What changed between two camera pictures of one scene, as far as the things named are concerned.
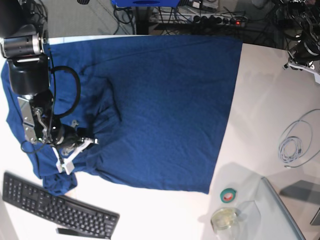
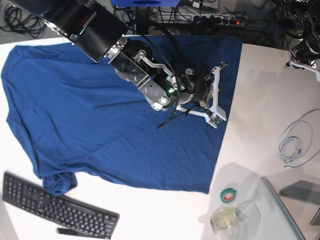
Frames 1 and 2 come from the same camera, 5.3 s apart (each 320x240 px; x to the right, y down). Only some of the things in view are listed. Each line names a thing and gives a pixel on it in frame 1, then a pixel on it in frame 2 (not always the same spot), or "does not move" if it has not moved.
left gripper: x=67 y=136 to x=193 y=87
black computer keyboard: x=30 y=197 does not move
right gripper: x=306 y=51 does not move
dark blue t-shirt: x=157 y=108 does not move
